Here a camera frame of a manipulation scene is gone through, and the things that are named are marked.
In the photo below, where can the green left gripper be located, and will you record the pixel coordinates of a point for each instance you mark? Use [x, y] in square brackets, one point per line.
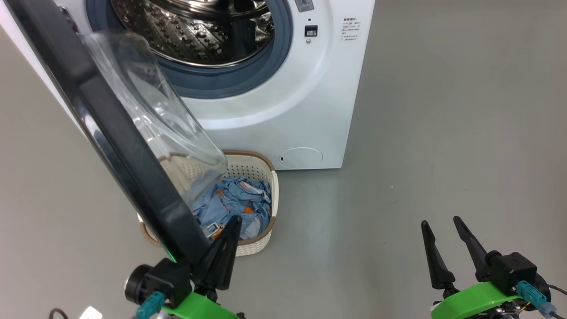
[199, 308]

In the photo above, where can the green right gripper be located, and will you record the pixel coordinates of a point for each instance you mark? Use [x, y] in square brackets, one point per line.
[474, 301]

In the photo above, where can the blue orange-print garment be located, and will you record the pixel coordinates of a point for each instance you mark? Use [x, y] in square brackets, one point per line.
[259, 190]
[230, 199]

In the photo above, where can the black round glass washer door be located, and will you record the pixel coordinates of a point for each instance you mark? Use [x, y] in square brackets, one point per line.
[110, 128]

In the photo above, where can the white front-load washing machine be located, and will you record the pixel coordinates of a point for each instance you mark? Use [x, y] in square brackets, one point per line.
[274, 102]

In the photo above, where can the stainless steel washing machine drum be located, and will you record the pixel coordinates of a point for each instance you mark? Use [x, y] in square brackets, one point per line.
[195, 35]

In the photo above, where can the cream perforated laundry basket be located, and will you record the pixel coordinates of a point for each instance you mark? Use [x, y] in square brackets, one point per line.
[254, 168]

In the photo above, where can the round white filter cover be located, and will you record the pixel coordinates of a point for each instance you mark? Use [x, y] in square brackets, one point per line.
[301, 157]

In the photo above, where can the grey warning sticker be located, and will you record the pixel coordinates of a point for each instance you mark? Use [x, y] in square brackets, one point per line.
[304, 5]

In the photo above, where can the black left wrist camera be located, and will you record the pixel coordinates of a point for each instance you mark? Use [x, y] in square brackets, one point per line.
[166, 279]

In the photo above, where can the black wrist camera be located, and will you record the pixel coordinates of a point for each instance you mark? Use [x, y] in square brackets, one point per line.
[514, 270]
[166, 279]

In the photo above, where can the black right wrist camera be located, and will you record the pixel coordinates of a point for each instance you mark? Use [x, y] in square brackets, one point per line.
[514, 270]

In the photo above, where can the teal left camera connector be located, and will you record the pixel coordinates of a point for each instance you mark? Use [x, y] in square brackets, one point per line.
[150, 305]

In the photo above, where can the teal camera connector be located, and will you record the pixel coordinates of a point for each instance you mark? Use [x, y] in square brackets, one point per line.
[150, 305]
[531, 294]

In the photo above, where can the teal right camera connector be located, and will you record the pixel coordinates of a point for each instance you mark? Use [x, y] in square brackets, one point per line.
[531, 294]

